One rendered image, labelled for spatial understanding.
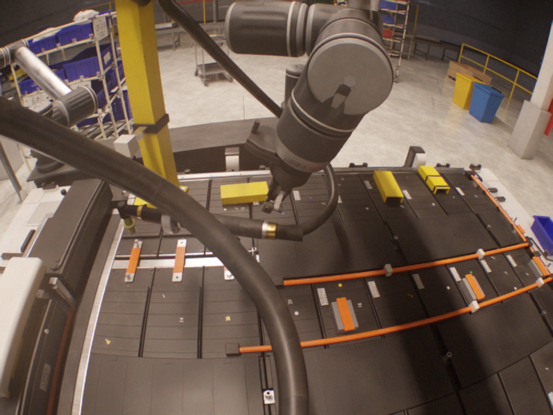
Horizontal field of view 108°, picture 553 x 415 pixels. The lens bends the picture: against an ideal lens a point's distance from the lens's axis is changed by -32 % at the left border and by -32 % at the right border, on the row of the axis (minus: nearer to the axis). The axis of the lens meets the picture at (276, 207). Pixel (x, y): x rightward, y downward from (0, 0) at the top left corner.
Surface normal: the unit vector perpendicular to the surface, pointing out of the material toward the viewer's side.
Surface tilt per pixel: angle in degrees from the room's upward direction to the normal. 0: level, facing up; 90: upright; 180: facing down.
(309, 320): 0
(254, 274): 31
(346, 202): 0
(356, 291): 0
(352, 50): 93
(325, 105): 94
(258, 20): 71
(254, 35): 101
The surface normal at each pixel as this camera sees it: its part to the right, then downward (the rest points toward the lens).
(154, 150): -0.15, 0.65
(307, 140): -0.38, 0.66
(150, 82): 0.99, 0.12
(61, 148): 0.72, 0.27
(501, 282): 0.03, -0.76
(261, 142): 0.34, -0.55
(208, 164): 0.25, 0.64
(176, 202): 0.54, 0.03
